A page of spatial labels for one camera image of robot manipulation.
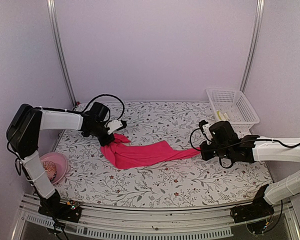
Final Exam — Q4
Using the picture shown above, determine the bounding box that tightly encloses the green white patterned towel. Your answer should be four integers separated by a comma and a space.
216, 110, 230, 122

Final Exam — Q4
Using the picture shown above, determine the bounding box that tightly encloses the pink red towel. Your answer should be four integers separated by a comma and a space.
100, 133, 200, 170

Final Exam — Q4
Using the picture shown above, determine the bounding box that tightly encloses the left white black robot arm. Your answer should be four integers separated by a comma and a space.
6, 102, 123, 217

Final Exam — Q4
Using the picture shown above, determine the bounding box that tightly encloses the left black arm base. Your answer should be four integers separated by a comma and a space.
38, 192, 82, 223

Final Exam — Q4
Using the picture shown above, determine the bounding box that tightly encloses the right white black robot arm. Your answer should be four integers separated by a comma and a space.
198, 120, 300, 218

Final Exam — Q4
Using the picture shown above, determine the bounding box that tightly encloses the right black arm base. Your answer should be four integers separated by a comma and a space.
230, 198, 275, 223

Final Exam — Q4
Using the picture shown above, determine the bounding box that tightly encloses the white plastic mesh basket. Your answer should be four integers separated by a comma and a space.
205, 88, 260, 132

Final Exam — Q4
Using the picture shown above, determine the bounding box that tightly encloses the pink plastic bowl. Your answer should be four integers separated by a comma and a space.
40, 152, 68, 185

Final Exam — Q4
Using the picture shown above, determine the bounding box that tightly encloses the floral patterned table mat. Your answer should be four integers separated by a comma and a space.
55, 101, 272, 208

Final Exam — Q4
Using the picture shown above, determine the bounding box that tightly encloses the brown patterned cupcake liner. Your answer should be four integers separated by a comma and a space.
42, 160, 57, 181

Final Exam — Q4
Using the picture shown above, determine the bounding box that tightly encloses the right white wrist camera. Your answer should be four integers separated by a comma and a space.
198, 120, 213, 145

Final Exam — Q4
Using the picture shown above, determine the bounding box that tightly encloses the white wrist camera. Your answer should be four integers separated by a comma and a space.
106, 119, 127, 135
198, 120, 213, 145

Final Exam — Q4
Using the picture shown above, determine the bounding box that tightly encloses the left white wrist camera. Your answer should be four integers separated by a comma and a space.
106, 119, 127, 135

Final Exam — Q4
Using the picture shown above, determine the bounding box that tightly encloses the right black camera cable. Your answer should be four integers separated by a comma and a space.
189, 127, 300, 170

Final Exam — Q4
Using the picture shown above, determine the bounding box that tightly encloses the black camera cable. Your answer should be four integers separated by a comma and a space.
189, 127, 300, 170
86, 93, 126, 121

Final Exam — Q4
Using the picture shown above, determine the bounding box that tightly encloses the left black camera cable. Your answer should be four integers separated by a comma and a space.
86, 93, 126, 121

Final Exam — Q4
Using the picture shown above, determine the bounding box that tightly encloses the aluminium front rail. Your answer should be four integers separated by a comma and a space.
11, 194, 300, 240

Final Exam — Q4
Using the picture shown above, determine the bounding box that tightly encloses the left aluminium frame post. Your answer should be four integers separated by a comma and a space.
46, 0, 77, 107

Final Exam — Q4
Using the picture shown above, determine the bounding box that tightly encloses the aluminium frame post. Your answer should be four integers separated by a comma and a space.
46, 0, 77, 107
239, 0, 265, 93

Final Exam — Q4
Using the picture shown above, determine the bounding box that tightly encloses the right aluminium frame post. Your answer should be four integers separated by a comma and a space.
239, 0, 265, 93

